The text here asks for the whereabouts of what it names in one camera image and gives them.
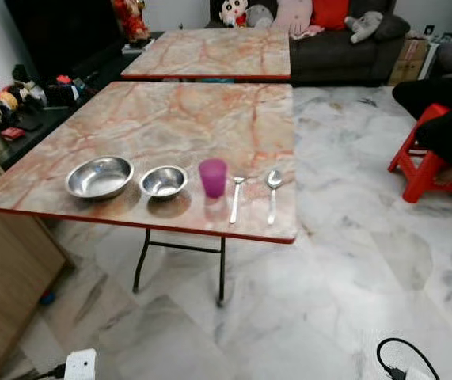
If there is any large steel bowl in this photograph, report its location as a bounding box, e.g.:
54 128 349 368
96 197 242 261
66 156 135 200

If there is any red plastic stool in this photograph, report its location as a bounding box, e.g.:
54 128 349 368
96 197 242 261
388 103 452 205

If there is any person in black clothes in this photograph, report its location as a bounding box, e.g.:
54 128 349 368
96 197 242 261
392 70 452 169

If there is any brown cardboard box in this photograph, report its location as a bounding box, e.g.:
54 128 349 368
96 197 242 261
389 37 431 86

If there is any dark grey fabric sofa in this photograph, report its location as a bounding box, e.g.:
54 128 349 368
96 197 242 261
208 0 411 86

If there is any long grey Totoro plush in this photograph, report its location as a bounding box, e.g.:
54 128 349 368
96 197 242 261
344 10 386 44

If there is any steel spoon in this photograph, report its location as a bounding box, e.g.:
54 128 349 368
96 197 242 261
266 169 283 226

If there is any pink folded cloth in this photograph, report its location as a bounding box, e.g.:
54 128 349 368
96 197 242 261
295 25 326 40

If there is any red pillow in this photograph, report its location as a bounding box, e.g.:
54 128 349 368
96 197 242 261
311 0 351 31

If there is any pink cat face cushion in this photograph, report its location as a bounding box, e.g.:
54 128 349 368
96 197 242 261
272 0 314 36

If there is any purple plastic cup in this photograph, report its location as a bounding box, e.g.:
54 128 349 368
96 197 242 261
199 158 229 199

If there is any round grey Totoro cushion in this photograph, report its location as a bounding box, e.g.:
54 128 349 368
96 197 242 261
245 4 276 30

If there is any cartoon boy plush doll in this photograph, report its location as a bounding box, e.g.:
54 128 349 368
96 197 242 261
219 0 249 29

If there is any small steel bowl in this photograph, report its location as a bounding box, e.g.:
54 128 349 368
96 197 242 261
139 165 188 200

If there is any red gold deity statue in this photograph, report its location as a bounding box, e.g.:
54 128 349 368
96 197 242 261
111 0 152 43

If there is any black television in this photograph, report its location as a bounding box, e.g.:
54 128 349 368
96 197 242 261
4 0 125 82

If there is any small red box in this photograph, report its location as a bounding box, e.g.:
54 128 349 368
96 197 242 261
1 127 27 143

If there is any wooden cabinet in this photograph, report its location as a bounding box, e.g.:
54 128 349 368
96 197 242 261
0 142 70 380

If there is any yellow round toy figure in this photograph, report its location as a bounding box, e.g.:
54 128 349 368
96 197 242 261
0 91 19 112

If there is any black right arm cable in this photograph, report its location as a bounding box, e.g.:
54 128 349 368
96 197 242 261
376 337 443 380

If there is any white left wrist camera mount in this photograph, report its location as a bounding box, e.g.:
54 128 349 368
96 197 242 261
63 348 98 380

